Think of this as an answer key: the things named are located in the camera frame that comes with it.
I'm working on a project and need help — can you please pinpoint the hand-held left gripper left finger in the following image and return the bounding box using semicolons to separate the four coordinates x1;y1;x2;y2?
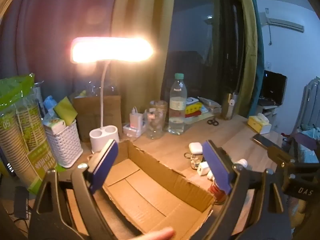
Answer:
29;139;119;240

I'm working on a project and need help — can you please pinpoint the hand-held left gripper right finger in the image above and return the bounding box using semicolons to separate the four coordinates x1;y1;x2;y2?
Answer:
192;140;293;240

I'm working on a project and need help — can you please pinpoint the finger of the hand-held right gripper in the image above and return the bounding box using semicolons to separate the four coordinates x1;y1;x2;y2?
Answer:
266;146;297;167

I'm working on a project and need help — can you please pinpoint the white power adapter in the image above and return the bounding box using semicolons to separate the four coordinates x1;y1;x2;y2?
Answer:
197;162;212;177

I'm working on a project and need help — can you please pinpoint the wristwatch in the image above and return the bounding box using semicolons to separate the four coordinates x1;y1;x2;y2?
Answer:
190;155;207;170

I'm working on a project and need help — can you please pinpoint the green label pill bottle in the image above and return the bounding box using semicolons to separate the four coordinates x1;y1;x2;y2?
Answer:
234;159;248;170

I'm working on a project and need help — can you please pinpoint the red tin can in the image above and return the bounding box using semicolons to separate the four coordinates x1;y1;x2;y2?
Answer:
209;180;227;204

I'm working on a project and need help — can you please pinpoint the white earbud case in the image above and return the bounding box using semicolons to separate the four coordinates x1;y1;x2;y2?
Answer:
189;142;203;155

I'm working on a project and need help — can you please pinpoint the cardboard box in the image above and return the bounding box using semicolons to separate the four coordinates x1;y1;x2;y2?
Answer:
65;140;217;240

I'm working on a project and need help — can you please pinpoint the person's left hand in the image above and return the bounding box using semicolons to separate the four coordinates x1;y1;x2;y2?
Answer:
139;227;175;240

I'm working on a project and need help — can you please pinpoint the black smartphone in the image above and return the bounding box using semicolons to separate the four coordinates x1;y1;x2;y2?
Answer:
252;134;280;150

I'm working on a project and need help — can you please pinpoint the white desk lamp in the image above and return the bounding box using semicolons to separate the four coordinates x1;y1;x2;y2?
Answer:
71;36;154;153

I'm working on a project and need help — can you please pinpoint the pile of clothes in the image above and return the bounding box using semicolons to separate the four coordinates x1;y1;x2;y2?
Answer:
282;124;320;165

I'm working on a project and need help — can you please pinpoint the yellow tissue box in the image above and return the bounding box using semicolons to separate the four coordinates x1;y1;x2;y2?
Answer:
247;113;272;134

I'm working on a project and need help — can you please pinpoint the white power strip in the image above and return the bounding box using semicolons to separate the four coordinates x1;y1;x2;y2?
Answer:
122;122;147;138

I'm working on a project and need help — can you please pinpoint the white woven plastic basket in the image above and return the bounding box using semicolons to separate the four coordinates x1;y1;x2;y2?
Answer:
45;120;83;168

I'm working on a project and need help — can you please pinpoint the white cabinet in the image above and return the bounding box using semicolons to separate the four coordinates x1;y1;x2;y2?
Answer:
257;104;278;122

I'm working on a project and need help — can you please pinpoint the brown cardboard package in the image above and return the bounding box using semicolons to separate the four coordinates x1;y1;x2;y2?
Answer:
72;95;123;143

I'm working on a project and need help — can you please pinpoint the white plug charger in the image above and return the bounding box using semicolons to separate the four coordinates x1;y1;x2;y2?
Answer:
129;107;143;130

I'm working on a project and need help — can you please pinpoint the patterned glass cup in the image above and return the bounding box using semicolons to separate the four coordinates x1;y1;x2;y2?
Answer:
146;106;167;139

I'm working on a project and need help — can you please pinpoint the steel tumbler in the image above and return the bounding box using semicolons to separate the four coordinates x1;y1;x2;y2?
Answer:
222;92;238;120

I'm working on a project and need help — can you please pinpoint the white tissue pack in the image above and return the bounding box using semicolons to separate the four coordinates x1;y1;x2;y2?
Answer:
44;118;67;133

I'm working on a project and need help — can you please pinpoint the black monitor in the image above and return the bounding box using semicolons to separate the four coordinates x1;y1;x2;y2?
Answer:
260;70;287;105

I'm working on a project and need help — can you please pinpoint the yellow green sponge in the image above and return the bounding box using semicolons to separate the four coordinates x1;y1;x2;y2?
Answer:
54;96;78;125

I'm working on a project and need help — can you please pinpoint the clear water bottle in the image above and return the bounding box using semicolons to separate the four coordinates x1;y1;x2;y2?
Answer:
168;73;188;135

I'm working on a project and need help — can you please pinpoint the jar with gold lid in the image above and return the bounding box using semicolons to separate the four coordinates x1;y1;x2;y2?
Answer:
150;100;168;125

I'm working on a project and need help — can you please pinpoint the blue white packet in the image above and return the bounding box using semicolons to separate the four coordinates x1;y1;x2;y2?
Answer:
44;95;59;117

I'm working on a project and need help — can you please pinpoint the pack of paper cups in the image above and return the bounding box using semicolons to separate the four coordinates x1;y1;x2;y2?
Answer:
0;74;59;195

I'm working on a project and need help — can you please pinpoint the black car key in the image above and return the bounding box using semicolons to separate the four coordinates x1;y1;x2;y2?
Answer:
14;186;29;219

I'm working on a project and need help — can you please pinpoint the olive curtain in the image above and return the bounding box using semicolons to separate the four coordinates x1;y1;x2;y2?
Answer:
236;0;258;118
110;0;175;110

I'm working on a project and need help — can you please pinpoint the white air conditioner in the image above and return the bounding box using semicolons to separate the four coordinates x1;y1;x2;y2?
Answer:
261;17;305;33

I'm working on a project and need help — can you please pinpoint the grey blue curtain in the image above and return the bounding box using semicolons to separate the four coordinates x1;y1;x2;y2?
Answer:
0;0;120;100

